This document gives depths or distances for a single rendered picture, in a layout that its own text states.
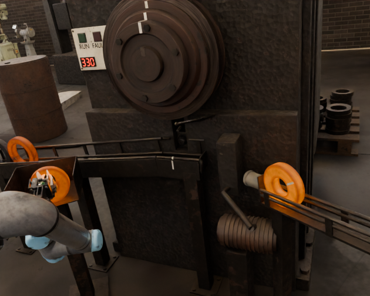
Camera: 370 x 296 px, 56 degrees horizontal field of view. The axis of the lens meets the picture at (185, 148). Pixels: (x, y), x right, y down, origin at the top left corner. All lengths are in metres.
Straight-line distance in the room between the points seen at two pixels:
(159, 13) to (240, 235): 0.82
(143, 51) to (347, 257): 1.44
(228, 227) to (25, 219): 0.71
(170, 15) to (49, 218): 0.74
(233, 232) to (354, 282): 0.77
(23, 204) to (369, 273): 1.58
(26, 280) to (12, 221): 1.29
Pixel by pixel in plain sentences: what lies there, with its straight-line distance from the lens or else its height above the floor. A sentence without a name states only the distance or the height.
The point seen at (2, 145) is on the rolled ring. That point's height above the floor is 0.70.
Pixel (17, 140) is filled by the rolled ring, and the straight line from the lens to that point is 1.97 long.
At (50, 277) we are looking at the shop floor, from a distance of 2.15.
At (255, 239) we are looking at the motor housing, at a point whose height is 0.49.
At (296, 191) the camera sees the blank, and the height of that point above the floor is 0.72.
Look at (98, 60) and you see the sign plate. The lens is 1.61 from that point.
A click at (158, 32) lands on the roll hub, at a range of 1.19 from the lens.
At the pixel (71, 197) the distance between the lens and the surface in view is 1.53.
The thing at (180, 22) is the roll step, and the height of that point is 1.24.
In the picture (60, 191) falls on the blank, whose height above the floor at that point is 0.65.
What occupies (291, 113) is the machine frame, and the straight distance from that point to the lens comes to 1.34.
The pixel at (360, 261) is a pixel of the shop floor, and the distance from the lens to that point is 2.02.
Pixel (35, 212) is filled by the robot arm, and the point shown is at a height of 0.87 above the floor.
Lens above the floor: 1.32
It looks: 24 degrees down
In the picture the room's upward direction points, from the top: 8 degrees counter-clockwise
